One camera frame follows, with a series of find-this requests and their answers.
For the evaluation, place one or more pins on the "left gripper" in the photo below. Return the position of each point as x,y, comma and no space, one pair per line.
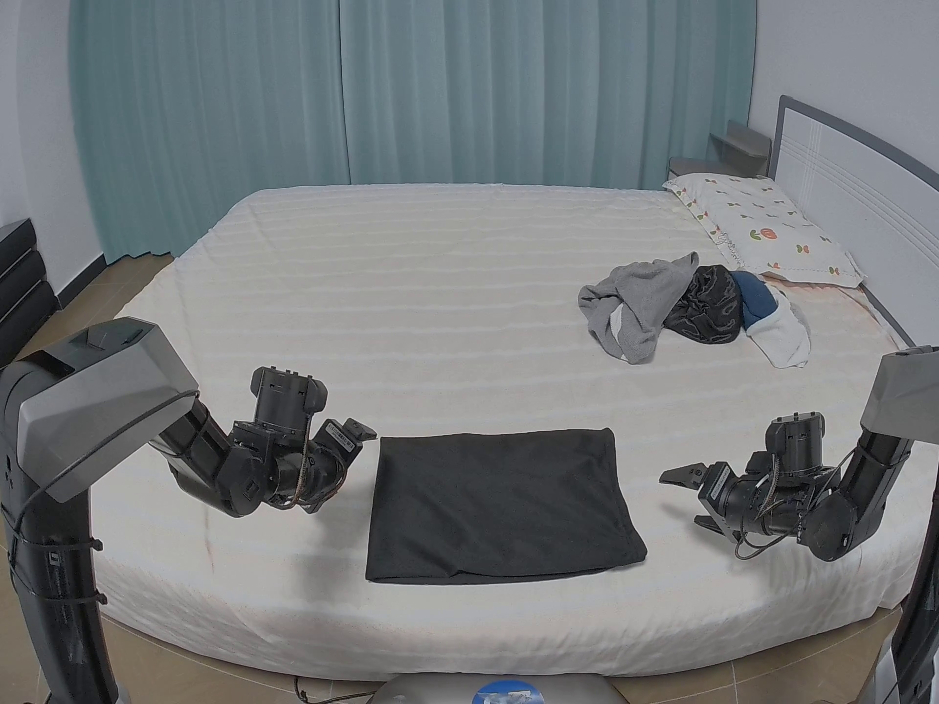
341,448

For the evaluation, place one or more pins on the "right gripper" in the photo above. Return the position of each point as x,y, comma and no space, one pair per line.
722,499

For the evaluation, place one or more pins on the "black trousers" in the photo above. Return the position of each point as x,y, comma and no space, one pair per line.
499,503

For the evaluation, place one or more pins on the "pile of clothes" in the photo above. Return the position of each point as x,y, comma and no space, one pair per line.
660,305

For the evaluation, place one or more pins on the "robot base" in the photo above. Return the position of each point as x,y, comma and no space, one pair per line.
440,690

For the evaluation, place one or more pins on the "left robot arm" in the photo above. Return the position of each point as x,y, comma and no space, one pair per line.
110,466

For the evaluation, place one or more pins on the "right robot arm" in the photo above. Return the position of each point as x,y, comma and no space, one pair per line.
865,481

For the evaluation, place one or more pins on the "bed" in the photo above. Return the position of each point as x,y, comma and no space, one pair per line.
440,305

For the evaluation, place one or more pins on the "white printed pillow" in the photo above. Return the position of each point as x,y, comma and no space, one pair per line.
770,228

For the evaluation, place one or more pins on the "grey bedside table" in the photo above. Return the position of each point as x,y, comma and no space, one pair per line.
726,151

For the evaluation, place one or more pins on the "black chest of drawers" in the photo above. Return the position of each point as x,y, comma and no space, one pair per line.
22,283

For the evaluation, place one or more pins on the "blue-green curtain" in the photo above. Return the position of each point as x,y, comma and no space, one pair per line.
550,63
213,100

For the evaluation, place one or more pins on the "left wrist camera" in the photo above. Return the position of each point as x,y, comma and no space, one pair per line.
286,397

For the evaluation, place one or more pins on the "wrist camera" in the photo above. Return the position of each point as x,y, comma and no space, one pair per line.
286,397
796,441

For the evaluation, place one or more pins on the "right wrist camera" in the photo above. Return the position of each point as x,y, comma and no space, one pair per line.
796,441

